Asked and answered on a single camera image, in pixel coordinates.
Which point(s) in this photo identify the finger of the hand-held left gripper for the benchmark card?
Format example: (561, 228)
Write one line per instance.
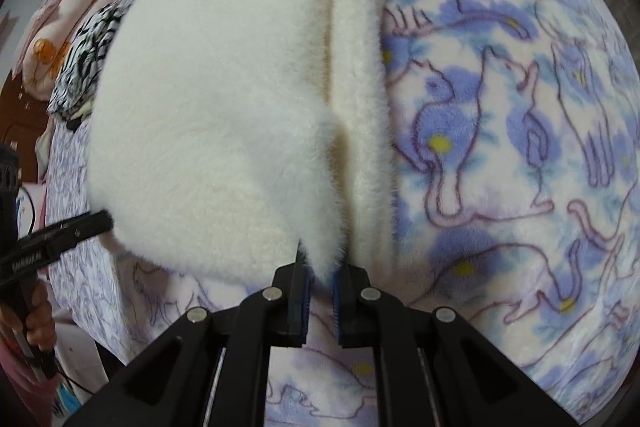
(75, 232)

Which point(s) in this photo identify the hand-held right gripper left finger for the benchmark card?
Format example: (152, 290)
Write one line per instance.
(300, 307)

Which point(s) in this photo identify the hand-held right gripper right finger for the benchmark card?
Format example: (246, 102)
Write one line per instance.
(342, 307)

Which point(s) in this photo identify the white fluffy cardigan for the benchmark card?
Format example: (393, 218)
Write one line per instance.
(210, 107)

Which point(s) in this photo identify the person's left hand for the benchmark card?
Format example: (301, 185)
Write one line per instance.
(40, 322)

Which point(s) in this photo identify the wooden headboard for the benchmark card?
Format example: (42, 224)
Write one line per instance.
(20, 117)

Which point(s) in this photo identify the black and white printed garment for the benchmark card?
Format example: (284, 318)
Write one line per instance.
(85, 57)

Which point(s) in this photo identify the rolled pink bear quilt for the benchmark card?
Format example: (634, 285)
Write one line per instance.
(55, 32)

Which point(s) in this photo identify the purple cat print blanket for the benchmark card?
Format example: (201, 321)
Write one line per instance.
(500, 157)

